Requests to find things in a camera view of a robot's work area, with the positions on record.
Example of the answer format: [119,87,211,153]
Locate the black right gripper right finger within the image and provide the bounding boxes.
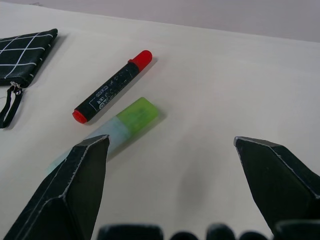
[233,136,320,236]

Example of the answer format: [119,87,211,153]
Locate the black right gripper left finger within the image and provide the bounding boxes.
[1,134,111,240]

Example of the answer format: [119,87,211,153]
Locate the green capped highlighter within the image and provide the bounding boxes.
[45,96,159,174]

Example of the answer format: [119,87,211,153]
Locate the black marker with red cap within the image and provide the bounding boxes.
[72,49,154,125]

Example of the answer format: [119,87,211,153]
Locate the black grid pencil pouch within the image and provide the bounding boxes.
[0,28,59,130]

